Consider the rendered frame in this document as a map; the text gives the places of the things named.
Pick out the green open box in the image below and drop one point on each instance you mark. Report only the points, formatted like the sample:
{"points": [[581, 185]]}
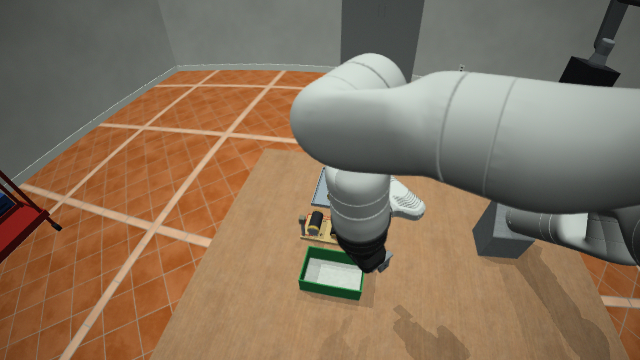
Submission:
{"points": [[326, 269]]}

